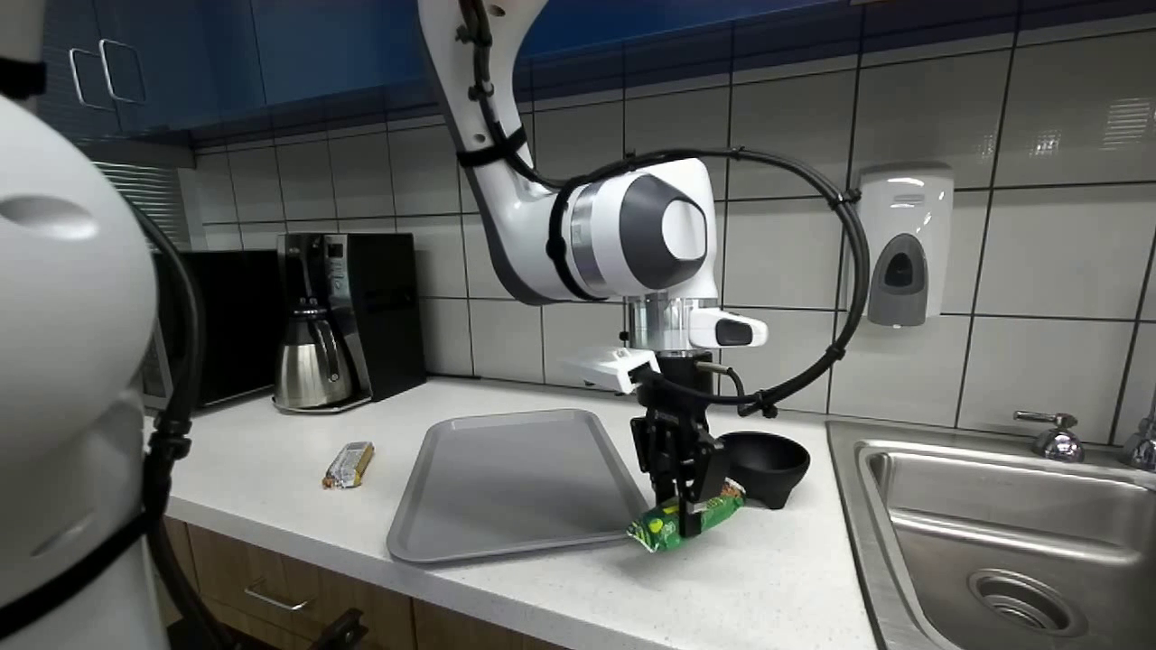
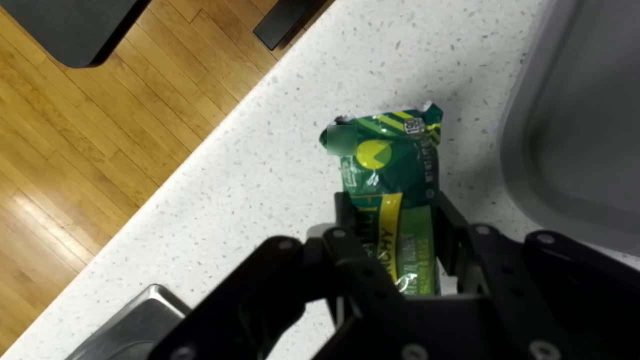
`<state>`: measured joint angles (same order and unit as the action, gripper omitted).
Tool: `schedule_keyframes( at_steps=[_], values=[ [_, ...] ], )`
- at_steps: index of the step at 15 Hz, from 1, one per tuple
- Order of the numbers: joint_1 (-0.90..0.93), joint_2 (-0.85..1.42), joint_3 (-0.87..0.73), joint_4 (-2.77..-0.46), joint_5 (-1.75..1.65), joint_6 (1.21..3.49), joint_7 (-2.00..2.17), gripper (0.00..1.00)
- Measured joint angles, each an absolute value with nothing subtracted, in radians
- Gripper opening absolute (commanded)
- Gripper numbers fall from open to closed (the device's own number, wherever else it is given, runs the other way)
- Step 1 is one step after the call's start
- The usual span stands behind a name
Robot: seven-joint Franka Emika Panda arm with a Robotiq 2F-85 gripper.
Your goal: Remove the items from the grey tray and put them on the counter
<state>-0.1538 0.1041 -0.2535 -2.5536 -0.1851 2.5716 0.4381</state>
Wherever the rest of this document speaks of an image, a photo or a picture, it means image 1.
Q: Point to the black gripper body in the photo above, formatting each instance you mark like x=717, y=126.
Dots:
x=675, y=416

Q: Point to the green granola bar packet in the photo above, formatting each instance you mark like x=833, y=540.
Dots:
x=654, y=527

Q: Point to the small silver object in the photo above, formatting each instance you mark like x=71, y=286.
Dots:
x=348, y=462

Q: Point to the grey plastic tray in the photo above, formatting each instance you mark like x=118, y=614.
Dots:
x=516, y=481

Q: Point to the black bowl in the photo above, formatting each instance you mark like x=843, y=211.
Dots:
x=779, y=462

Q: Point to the black coffee maker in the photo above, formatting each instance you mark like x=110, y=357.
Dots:
x=383, y=311

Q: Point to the stainless steel sink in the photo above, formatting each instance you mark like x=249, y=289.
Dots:
x=1012, y=519

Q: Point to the steel coffee carafe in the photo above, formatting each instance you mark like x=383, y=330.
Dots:
x=313, y=362

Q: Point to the wooden base cabinet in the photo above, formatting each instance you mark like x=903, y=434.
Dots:
x=238, y=563

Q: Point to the black microwave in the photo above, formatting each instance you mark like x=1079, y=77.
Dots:
x=227, y=326

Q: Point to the blue upper cabinet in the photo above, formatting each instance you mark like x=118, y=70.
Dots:
x=302, y=58

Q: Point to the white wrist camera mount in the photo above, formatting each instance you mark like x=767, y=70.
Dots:
x=616, y=366

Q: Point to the white wall soap dispenser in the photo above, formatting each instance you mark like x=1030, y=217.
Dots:
x=900, y=239

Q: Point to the black robot cart frame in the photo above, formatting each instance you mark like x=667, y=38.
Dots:
x=339, y=634

